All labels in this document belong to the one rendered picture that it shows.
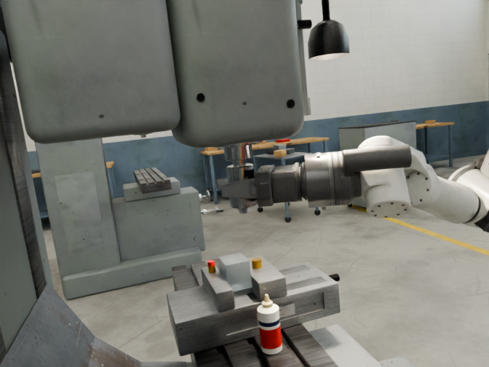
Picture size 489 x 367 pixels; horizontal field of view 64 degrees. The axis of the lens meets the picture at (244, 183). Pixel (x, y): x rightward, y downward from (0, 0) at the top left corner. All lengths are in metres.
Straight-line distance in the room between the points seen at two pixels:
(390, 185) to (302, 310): 0.36
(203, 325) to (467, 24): 9.78
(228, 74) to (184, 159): 6.65
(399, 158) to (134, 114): 0.37
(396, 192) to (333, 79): 7.57
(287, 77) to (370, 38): 8.13
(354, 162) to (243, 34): 0.24
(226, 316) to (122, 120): 0.45
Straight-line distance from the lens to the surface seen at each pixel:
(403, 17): 9.21
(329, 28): 0.72
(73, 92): 0.52
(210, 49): 0.56
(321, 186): 0.61
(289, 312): 0.85
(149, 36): 0.53
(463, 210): 0.77
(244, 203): 0.65
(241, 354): 0.79
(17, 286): 0.71
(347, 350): 0.94
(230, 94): 0.55
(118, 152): 7.14
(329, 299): 0.88
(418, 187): 0.71
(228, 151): 0.64
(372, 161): 0.60
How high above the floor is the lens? 1.34
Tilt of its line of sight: 9 degrees down
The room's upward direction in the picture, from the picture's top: 6 degrees counter-clockwise
